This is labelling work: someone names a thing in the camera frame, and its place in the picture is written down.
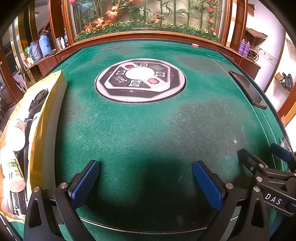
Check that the artificial flower display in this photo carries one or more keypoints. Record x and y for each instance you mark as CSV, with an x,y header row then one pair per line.
x,y
148,18

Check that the shiny metal object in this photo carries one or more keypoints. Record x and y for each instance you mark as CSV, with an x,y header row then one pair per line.
x,y
284,141

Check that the steel cup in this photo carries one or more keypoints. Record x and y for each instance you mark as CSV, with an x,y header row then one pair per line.
x,y
58,44

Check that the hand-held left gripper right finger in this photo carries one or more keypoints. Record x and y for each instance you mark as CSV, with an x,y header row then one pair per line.
x,y
208,185

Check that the yellow cardboard box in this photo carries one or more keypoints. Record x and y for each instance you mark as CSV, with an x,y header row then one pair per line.
x,y
54,92

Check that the small red white roll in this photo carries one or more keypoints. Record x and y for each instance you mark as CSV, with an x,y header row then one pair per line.
x,y
195,45

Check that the round table control panel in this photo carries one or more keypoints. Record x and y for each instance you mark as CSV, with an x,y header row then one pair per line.
x,y
141,80

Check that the wooden side counter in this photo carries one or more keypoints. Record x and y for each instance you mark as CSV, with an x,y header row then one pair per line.
x,y
248,66
46,63

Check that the white bottle green label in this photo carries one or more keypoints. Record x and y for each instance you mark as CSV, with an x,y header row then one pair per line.
x,y
11,171

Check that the dark tangled object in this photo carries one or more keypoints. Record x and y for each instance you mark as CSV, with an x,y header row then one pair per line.
x,y
285,80

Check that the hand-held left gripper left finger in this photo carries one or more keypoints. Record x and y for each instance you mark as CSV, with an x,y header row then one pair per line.
x,y
84,183

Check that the light blue thermos flask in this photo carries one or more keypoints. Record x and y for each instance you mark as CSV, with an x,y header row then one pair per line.
x,y
34,51

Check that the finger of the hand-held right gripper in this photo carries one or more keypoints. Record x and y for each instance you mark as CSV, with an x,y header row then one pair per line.
x,y
281,151
254,162

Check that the black smartphone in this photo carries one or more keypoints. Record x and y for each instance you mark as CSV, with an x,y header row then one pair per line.
x,y
248,89

